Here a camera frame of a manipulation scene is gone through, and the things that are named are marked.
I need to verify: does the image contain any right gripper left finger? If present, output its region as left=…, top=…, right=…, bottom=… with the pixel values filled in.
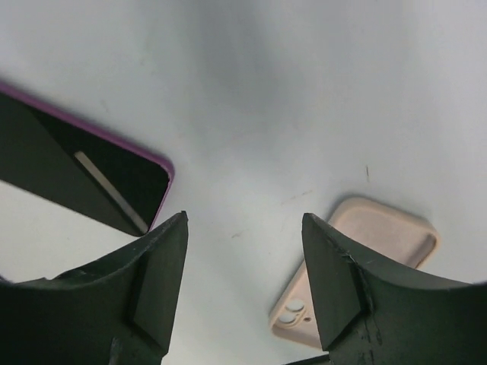
left=1, top=212, right=189, bottom=364

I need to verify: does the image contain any pink phone black screen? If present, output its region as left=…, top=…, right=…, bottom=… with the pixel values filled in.
left=1, top=83, right=174, bottom=236

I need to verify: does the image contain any beige phone case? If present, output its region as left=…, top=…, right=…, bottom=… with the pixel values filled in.
left=269, top=196, right=441, bottom=350

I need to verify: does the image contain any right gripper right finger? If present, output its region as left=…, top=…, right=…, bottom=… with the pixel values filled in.
left=302, top=213, right=486, bottom=364

